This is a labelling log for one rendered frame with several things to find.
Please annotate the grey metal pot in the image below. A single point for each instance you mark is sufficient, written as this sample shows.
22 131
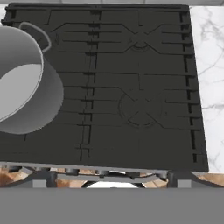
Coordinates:
43 99

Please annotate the white and black round thing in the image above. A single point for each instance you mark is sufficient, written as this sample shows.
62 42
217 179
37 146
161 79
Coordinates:
112 184

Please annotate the black stove hob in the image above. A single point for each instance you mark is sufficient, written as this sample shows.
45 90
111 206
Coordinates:
131 73

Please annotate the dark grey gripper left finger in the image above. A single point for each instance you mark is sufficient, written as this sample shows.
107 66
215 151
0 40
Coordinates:
51 179

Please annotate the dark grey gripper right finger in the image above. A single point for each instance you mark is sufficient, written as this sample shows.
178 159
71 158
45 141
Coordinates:
172 180

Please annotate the dark stove knob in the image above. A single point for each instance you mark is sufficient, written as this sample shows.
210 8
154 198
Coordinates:
161 175
71 171
103 173

